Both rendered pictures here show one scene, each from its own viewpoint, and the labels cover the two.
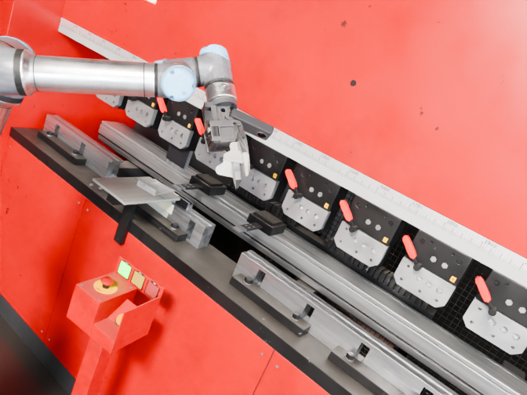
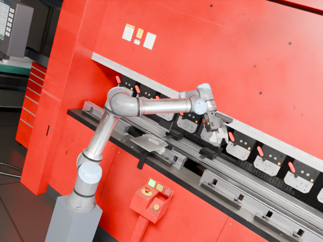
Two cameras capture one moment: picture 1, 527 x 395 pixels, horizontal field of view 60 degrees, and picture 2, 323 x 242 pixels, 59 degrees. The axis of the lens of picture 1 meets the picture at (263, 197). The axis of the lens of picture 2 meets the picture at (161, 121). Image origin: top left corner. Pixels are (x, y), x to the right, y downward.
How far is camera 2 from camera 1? 0.69 m
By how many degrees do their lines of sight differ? 3
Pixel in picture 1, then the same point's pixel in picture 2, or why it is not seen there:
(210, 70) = (205, 95)
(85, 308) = (140, 203)
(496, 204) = not seen: outside the picture
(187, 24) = (170, 60)
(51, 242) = not seen: hidden behind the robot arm
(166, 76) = (197, 105)
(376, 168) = (273, 131)
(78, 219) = (113, 156)
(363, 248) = (268, 167)
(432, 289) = (302, 185)
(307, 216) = (239, 153)
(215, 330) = (196, 209)
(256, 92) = not seen: hidden behind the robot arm
